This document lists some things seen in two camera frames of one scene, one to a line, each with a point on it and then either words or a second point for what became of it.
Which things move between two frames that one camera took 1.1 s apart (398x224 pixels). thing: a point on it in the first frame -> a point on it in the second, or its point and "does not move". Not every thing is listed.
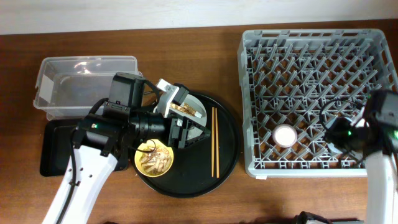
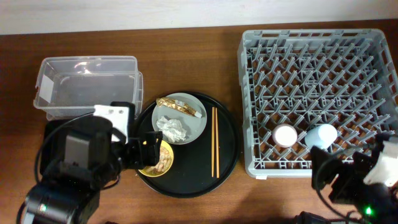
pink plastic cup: (285, 135) does not move
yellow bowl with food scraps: (153, 158) does not move
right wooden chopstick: (217, 140) does not move
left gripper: (181, 141) -> (142, 158)
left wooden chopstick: (212, 139) does not move
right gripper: (334, 131) -> (349, 173)
